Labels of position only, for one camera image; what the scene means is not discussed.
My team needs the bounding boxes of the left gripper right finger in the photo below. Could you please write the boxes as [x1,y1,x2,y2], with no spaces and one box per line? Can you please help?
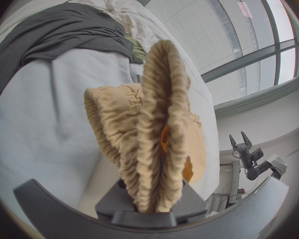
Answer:
[173,179,209,221]

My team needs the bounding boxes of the tan shorts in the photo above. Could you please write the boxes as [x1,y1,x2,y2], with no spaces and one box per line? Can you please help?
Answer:
[83,39,207,213]

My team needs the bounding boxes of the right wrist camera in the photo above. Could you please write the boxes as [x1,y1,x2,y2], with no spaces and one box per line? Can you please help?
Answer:
[250,148,264,162]

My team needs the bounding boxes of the bed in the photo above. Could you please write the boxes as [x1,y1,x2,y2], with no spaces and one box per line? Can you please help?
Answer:
[0,0,221,220]

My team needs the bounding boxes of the white garment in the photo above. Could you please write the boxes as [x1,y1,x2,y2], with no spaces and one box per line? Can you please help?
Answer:
[70,0,156,53]

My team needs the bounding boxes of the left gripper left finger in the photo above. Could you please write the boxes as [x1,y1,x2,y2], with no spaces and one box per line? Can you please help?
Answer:
[95,178,137,220]

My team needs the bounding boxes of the window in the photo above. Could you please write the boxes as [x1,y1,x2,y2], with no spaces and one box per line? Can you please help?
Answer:
[130,0,299,104]

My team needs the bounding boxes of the green garment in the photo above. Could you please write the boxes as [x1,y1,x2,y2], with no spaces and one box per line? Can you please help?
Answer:
[125,33,149,60]

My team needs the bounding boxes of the pale blue garment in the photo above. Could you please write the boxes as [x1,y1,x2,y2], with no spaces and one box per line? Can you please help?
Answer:
[0,49,146,203]

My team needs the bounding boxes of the black garment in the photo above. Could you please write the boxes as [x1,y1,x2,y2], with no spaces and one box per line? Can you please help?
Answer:
[0,3,144,109]

